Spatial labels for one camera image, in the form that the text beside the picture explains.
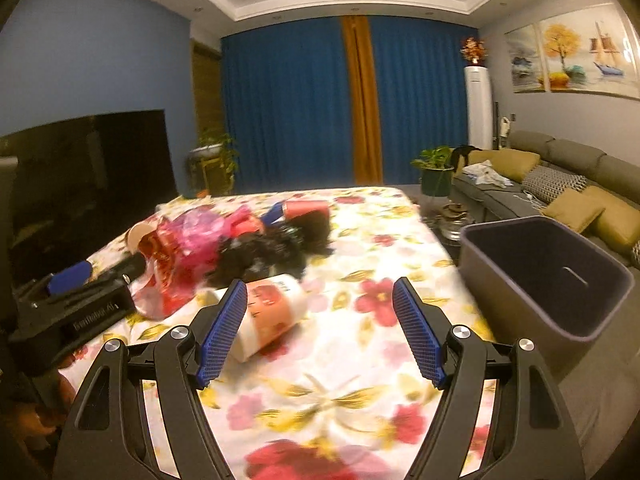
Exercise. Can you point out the black cloth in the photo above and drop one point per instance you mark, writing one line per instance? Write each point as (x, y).
(467, 155)

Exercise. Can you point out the white standing air conditioner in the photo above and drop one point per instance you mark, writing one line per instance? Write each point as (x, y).
(478, 110)

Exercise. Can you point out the black plastic bag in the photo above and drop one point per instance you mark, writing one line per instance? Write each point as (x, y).
(260, 255)

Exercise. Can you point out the grey fabric sofa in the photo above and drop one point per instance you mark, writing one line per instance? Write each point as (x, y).
(570, 155)

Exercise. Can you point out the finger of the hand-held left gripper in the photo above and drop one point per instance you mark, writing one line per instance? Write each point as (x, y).
(122, 267)
(67, 279)

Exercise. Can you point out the white cloth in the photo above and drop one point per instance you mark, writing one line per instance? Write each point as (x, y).
(485, 174)

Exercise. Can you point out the white paper cup red print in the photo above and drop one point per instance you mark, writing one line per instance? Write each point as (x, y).
(137, 237)

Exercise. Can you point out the wooden plant stand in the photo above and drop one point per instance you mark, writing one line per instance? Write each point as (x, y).
(215, 175)

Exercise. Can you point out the grey trash bin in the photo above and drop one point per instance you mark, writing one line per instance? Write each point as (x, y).
(530, 285)

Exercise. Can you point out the large tree and ships painting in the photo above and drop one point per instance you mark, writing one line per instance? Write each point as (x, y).
(585, 50)

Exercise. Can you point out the blue curtain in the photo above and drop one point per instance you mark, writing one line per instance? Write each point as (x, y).
(420, 100)
(285, 105)

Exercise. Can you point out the shiny metal pot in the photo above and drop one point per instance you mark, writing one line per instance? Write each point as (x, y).
(450, 222)

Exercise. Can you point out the red plastic bag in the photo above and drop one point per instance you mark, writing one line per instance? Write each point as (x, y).
(160, 280)

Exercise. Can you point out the floral tablecloth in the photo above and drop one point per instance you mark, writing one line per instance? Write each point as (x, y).
(340, 390)

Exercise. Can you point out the yellow cushion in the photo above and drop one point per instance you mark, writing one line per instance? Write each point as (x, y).
(517, 165)
(575, 209)
(617, 220)

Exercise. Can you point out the white bottle with orange label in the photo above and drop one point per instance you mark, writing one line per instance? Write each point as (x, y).
(272, 310)

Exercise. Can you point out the pink plastic bag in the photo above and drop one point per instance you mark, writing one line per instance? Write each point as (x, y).
(200, 232)

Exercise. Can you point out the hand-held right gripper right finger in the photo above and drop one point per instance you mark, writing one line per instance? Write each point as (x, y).
(420, 335)

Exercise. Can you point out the black flat television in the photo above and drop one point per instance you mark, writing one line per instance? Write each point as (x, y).
(90, 175)

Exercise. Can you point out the orange curtain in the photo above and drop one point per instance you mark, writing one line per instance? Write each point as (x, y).
(362, 105)

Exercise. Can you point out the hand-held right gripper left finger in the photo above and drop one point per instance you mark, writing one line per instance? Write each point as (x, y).
(220, 340)

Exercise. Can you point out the blue foam net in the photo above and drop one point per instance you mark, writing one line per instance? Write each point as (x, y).
(272, 214)

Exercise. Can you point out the green plant in dark pot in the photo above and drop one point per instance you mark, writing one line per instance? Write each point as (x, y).
(435, 170)

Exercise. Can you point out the white handheld vacuum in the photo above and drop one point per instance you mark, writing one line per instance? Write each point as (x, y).
(505, 130)

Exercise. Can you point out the red and gold artificial flowers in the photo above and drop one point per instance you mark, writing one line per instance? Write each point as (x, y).
(472, 50)

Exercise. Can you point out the trailing plant in white pot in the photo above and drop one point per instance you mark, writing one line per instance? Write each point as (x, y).
(217, 146)

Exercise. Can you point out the small landscape painting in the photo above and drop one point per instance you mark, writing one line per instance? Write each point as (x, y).
(525, 60)

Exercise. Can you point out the black and white patterned cushion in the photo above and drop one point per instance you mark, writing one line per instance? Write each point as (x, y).
(552, 182)

